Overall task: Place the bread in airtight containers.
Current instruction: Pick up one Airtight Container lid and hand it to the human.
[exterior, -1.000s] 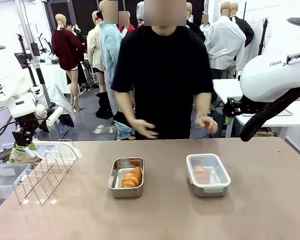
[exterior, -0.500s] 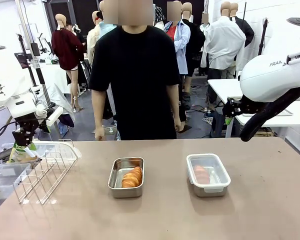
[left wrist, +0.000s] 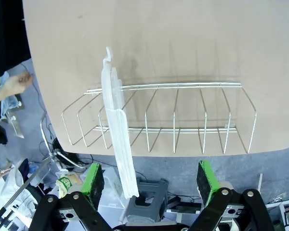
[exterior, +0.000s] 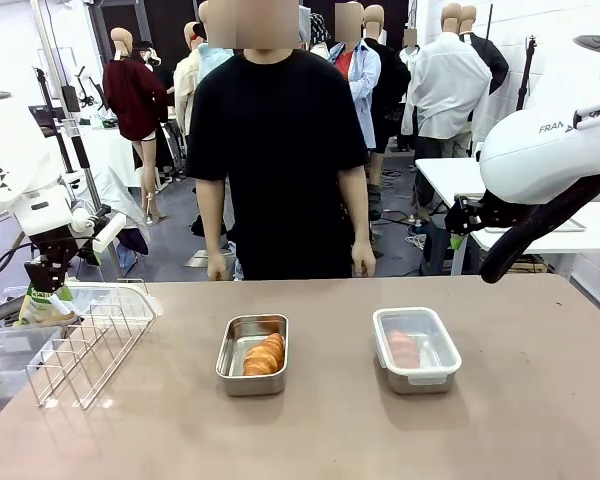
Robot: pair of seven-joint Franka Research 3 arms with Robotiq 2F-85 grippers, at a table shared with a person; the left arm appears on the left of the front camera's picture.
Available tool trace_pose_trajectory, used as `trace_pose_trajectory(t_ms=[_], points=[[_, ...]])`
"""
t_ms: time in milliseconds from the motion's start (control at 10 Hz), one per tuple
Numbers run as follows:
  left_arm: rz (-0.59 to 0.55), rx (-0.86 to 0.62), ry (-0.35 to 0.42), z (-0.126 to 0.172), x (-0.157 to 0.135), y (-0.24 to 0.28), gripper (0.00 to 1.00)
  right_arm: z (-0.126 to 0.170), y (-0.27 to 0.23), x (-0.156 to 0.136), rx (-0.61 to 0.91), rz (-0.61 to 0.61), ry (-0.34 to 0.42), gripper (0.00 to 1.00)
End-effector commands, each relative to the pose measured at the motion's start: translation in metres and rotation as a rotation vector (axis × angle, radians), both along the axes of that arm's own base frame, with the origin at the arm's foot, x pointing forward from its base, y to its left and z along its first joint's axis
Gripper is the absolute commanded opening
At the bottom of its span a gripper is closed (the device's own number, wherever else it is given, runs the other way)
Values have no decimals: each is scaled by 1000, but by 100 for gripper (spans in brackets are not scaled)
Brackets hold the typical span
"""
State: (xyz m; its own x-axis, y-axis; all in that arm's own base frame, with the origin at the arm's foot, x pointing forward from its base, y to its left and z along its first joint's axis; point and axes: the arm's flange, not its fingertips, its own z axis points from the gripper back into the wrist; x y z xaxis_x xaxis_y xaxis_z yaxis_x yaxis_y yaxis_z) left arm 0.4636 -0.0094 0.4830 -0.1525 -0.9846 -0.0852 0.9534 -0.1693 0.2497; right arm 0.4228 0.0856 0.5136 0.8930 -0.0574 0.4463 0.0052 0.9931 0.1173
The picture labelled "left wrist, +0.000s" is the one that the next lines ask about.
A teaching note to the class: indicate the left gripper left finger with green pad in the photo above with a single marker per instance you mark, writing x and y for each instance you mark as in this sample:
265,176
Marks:
94,185

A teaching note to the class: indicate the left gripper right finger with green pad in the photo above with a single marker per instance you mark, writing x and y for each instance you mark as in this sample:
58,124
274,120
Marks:
207,183

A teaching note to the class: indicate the person's right hand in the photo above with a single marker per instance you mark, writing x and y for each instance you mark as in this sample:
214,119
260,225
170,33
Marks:
15,83

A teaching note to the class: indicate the clear plastic storage bin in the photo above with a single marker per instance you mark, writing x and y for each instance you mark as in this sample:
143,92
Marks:
110,185

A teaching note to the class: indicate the green yellow food bag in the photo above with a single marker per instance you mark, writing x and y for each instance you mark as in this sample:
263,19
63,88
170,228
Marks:
67,184

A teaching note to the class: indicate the grey plastic step stool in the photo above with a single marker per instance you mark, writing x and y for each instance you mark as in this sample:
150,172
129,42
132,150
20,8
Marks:
147,192

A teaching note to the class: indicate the clear plastic container lid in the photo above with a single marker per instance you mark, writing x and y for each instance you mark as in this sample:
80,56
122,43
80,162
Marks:
118,134

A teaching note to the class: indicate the silver light stand pole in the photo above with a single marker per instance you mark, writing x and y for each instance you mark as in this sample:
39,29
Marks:
26,183

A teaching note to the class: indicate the shiny metal plate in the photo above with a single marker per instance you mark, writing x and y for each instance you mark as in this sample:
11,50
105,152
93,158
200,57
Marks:
15,126

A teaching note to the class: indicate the person in black shirt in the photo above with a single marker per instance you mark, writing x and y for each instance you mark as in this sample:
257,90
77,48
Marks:
7,36

